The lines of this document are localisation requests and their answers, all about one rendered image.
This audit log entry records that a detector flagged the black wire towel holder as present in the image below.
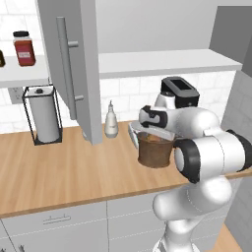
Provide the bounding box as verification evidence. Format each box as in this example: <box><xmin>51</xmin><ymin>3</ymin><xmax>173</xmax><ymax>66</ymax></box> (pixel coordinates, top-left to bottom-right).
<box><xmin>22</xmin><ymin>85</ymin><xmax>64</xmax><ymax>147</ymax></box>

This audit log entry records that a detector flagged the grey bar door handle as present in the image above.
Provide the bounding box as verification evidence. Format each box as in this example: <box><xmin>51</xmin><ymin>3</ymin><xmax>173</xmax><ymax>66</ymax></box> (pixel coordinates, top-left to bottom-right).
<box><xmin>55</xmin><ymin>16</ymin><xmax>85</xmax><ymax>121</ymax></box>

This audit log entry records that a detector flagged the dark jar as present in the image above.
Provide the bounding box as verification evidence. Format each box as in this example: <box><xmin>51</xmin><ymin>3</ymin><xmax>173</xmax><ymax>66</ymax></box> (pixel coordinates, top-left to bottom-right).
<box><xmin>0</xmin><ymin>48</ymin><xmax>7</xmax><ymax>68</ymax></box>

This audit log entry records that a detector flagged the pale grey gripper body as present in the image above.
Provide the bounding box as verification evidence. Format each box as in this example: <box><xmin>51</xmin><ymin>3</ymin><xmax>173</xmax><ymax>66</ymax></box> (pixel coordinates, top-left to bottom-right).
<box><xmin>127</xmin><ymin>120</ymin><xmax>175</xmax><ymax>150</ymax></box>

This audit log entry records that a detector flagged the silver drawer handle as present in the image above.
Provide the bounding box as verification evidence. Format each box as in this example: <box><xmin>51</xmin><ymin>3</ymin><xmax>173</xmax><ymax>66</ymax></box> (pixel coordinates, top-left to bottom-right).
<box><xmin>42</xmin><ymin>214</ymin><xmax>72</xmax><ymax>225</ymax></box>

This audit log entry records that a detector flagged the white paper towel roll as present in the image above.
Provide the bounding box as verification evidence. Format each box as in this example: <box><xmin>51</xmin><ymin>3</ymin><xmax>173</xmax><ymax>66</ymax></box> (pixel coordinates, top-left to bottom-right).
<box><xmin>29</xmin><ymin>88</ymin><xmax>61</xmax><ymax>144</ymax></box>

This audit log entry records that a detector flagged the wide white drawer front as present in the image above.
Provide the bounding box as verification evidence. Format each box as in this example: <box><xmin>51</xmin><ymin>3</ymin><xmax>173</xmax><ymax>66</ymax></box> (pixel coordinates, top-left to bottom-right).
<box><xmin>1</xmin><ymin>201</ymin><xmax>108</xmax><ymax>252</ymax></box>

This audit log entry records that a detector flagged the white wall socket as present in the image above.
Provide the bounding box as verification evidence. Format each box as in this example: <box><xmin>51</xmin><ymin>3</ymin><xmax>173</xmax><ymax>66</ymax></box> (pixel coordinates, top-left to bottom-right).
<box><xmin>8</xmin><ymin>86</ymin><xmax>25</xmax><ymax>105</ymax></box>

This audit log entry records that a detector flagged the long white wall shelf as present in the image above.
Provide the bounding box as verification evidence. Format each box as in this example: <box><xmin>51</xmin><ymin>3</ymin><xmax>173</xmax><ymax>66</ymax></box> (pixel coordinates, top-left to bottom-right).
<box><xmin>97</xmin><ymin>48</ymin><xmax>244</xmax><ymax>80</ymax></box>

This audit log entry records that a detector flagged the white soap dispenser bottle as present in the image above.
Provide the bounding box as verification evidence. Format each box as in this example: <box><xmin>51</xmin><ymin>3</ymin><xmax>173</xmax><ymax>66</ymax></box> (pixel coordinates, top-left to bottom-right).
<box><xmin>103</xmin><ymin>99</ymin><xmax>119</xmax><ymax>139</ymax></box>

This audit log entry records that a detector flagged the black and white coffee machine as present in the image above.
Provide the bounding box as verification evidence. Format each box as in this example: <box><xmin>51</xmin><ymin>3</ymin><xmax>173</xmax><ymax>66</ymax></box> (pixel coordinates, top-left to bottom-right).
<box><xmin>154</xmin><ymin>75</ymin><xmax>201</xmax><ymax>110</ymax></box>

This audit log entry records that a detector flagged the brown woven basket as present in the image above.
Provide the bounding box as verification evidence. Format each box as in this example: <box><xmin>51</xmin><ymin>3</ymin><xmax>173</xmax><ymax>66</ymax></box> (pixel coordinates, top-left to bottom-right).
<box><xmin>136</xmin><ymin>131</ymin><xmax>175</xmax><ymax>169</ymax></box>

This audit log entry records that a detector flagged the grey cabinet door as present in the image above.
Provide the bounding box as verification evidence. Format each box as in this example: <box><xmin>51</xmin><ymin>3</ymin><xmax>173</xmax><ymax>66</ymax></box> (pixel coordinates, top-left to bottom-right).
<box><xmin>34</xmin><ymin>0</ymin><xmax>104</xmax><ymax>146</ymax></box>

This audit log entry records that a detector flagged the red spice jar black lid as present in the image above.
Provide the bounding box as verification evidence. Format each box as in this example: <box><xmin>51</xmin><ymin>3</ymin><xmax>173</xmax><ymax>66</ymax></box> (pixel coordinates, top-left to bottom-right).
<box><xmin>12</xmin><ymin>30</ymin><xmax>36</xmax><ymax>68</ymax></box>

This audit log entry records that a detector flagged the grey wall cabinet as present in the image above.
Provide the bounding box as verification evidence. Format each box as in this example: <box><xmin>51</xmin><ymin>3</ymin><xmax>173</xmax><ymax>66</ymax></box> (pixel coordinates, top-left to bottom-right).
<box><xmin>209</xmin><ymin>4</ymin><xmax>252</xmax><ymax>70</ymax></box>

